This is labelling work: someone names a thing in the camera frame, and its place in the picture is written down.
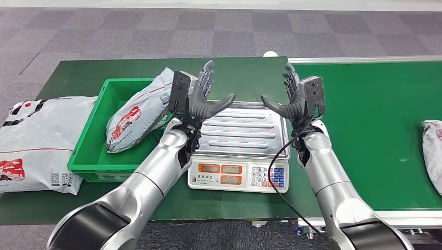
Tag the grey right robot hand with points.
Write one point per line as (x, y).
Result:
(293, 110)

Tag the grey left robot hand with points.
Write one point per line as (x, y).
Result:
(207, 110)

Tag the plump white red-print parcel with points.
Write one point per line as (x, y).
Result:
(138, 114)

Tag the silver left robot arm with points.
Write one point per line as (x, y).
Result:
(148, 183)

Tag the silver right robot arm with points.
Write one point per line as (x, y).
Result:
(331, 183)

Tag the electronic scale with steel tray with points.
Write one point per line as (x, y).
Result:
(241, 138)

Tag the white round knob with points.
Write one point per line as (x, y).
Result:
(269, 54)

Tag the green plastic crate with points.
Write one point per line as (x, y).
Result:
(93, 138)

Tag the white table foot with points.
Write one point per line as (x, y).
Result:
(259, 223)

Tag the large flat white mailer bag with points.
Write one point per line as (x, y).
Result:
(41, 138)

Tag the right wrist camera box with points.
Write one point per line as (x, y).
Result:
(312, 95)

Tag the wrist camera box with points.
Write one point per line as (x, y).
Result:
(181, 91)
(312, 95)

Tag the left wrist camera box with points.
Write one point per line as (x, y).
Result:
(181, 91)

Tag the green conveyor belt silver frame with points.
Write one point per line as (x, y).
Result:
(380, 120)

